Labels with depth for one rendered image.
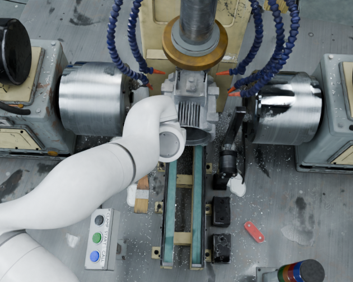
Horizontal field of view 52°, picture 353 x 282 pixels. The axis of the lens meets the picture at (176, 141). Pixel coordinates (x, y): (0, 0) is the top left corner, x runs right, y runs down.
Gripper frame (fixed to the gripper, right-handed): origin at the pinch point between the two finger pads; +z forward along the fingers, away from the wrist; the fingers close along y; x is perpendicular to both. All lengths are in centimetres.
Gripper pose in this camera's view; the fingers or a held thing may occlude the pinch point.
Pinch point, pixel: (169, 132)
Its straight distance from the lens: 113.5
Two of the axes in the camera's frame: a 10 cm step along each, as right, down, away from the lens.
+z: 0.0, -1.1, 9.9
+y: 10.0, 0.5, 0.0
